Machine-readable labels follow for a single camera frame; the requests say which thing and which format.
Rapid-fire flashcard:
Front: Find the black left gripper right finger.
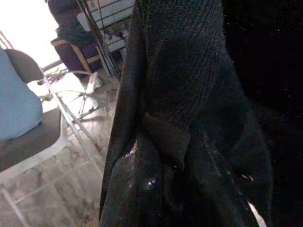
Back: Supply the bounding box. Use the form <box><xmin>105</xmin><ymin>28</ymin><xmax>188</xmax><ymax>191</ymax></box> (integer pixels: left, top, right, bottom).
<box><xmin>187</xmin><ymin>139</ymin><xmax>263</xmax><ymax>227</ymax></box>

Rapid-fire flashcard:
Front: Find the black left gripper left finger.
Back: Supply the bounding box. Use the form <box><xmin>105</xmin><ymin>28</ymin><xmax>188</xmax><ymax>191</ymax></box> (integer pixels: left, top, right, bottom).
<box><xmin>111</xmin><ymin>140</ymin><xmax>173</xmax><ymax>227</ymax></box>

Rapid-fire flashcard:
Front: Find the black garment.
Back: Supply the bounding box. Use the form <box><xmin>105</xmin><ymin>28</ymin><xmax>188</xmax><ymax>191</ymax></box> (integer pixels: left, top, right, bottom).
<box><xmin>99</xmin><ymin>0</ymin><xmax>275</xmax><ymax>227</ymax></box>

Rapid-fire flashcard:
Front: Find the grey folding chair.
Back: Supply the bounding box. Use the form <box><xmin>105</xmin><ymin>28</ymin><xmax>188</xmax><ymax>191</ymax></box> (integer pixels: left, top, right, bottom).
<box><xmin>0</xmin><ymin>48</ymin><xmax>105</xmax><ymax>227</ymax></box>

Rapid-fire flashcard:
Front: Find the light blue cushion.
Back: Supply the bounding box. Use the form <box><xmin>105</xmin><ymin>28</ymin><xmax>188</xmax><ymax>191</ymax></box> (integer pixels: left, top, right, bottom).
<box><xmin>0</xmin><ymin>47</ymin><xmax>44</xmax><ymax>142</ymax></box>

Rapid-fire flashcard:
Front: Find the purple armchair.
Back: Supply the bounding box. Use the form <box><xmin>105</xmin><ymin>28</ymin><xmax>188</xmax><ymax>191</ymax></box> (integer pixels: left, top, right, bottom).
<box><xmin>48</xmin><ymin>0</ymin><xmax>107</xmax><ymax>76</ymax></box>

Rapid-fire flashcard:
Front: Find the dark clothes heap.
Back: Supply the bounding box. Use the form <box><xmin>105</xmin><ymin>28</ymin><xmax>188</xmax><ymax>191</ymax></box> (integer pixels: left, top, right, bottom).
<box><xmin>56</xmin><ymin>23</ymin><xmax>95</xmax><ymax>48</ymax></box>

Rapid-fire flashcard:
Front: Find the black clothes drying rack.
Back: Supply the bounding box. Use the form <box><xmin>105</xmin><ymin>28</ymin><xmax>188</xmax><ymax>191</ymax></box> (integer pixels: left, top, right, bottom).
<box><xmin>75</xmin><ymin>0</ymin><xmax>135</xmax><ymax>81</ymax></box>

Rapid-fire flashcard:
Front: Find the white tubular bouncer frame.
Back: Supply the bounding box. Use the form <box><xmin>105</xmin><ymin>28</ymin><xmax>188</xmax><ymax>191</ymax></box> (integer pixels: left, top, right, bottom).
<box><xmin>37</xmin><ymin>70</ymin><xmax>112</xmax><ymax>119</ymax></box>

